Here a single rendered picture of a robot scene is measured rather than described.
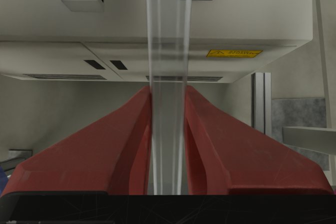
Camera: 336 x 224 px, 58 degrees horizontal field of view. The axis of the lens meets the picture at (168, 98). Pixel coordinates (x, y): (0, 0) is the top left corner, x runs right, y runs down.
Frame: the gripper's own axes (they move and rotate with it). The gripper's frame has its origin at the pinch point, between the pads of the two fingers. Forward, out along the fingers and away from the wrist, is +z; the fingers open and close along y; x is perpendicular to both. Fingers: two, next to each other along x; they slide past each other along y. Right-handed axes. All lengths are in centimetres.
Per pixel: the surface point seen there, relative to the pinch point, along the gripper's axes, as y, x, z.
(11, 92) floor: 55, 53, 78
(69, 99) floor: 35, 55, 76
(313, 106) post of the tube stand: -51, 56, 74
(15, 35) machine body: 22.6, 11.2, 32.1
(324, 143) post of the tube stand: -40, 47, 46
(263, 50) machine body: -16.0, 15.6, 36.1
